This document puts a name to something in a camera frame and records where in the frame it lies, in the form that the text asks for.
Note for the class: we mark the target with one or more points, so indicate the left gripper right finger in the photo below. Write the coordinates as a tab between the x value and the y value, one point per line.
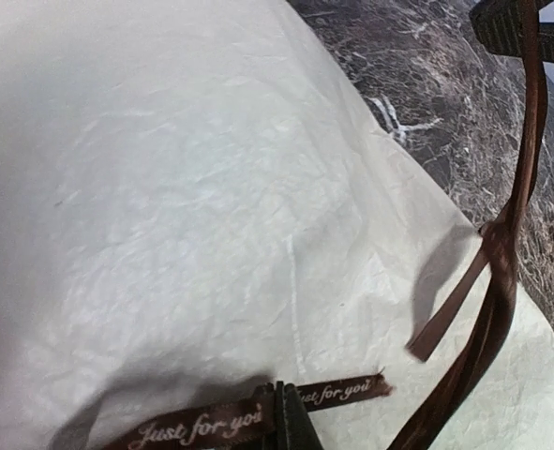
299	431

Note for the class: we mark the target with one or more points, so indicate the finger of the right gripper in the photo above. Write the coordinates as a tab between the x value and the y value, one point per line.
497	26

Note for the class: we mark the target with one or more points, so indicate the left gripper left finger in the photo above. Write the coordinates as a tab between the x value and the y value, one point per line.
280	438

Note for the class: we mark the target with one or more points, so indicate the black twine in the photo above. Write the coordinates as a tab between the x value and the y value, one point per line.
249	423

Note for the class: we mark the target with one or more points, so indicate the peach wrapping paper sheet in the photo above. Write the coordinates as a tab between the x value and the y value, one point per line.
198	198

